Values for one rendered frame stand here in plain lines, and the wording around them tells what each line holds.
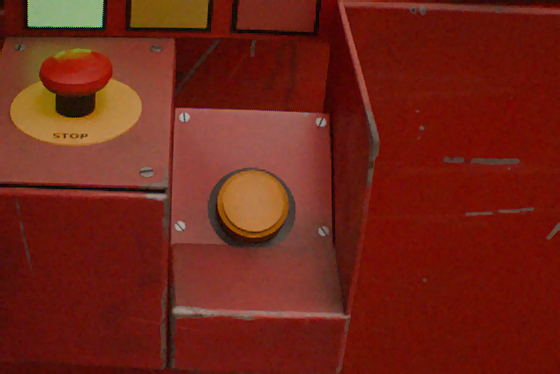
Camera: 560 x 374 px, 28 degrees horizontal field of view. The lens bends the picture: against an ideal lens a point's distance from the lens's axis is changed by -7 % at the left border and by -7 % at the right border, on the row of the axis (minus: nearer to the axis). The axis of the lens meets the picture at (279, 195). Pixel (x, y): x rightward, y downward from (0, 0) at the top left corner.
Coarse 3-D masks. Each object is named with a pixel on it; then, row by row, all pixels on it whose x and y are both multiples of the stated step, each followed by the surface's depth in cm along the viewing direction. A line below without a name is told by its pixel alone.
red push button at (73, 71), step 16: (48, 64) 58; (64, 64) 58; (80, 64) 58; (96, 64) 58; (48, 80) 57; (64, 80) 57; (80, 80) 57; (96, 80) 58; (64, 96) 58; (80, 96) 58; (64, 112) 59; (80, 112) 59
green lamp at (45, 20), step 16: (32, 0) 65; (48, 0) 65; (64, 0) 65; (80, 0) 65; (96, 0) 65; (32, 16) 66; (48, 16) 66; (64, 16) 66; (80, 16) 66; (96, 16) 66
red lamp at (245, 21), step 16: (240, 0) 66; (256, 0) 66; (272, 0) 66; (288, 0) 66; (304, 0) 66; (240, 16) 67; (256, 16) 67; (272, 16) 67; (288, 16) 67; (304, 16) 67
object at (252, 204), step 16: (240, 176) 64; (256, 176) 64; (224, 192) 64; (240, 192) 64; (256, 192) 64; (272, 192) 64; (224, 208) 64; (240, 208) 64; (256, 208) 64; (272, 208) 64; (288, 208) 64; (224, 224) 64; (240, 224) 63; (256, 224) 63; (272, 224) 64; (256, 240) 64
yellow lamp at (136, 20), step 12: (132, 0) 66; (144, 0) 66; (156, 0) 66; (168, 0) 66; (180, 0) 66; (192, 0) 66; (204, 0) 66; (132, 12) 66; (144, 12) 66; (156, 12) 66; (168, 12) 66; (180, 12) 66; (192, 12) 66; (204, 12) 66; (132, 24) 66; (144, 24) 67; (156, 24) 67; (168, 24) 67; (180, 24) 67; (192, 24) 67; (204, 24) 67
